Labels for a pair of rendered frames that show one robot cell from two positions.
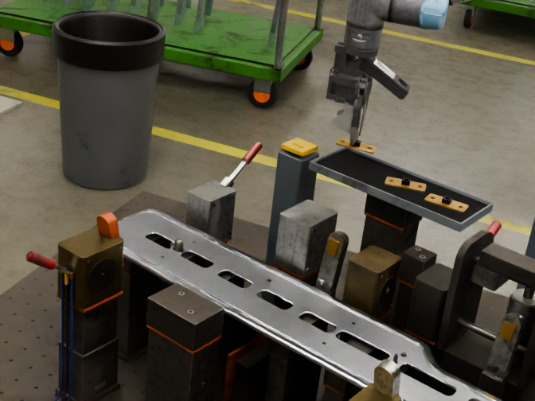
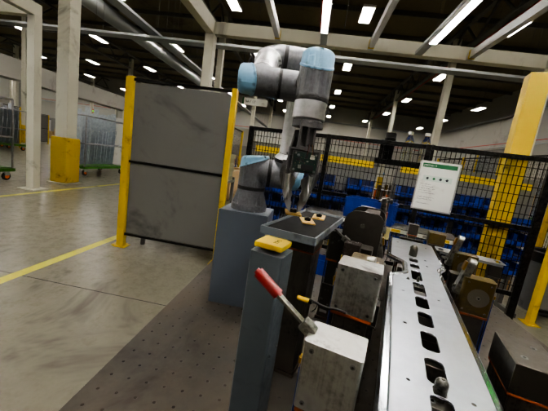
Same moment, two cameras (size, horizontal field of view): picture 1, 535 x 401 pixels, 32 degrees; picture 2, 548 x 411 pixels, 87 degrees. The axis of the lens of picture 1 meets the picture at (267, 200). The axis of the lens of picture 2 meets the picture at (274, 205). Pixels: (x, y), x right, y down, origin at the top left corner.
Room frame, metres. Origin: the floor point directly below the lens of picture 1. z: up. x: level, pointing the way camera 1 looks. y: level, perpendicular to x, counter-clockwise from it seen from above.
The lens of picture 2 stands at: (2.10, 0.50, 1.33)
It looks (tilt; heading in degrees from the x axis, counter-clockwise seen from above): 9 degrees down; 256
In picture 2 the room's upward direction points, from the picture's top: 8 degrees clockwise
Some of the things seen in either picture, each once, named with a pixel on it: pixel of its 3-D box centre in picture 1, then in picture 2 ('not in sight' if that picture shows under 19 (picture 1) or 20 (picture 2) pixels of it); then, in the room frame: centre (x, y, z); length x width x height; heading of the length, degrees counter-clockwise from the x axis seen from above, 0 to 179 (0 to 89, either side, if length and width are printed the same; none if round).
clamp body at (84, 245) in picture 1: (83, 323); not in sight; (1.57, 0.34, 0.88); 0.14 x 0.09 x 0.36; 144
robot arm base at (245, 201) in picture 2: not in sight; (249, 197); (1.90, -0.71, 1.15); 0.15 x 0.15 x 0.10
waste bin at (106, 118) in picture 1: (107, 101); not in sight; (4.10, 0.79, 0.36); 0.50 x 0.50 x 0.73
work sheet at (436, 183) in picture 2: not in sight; (435, 187); (0.71, -1.02, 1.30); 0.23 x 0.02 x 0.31; 144
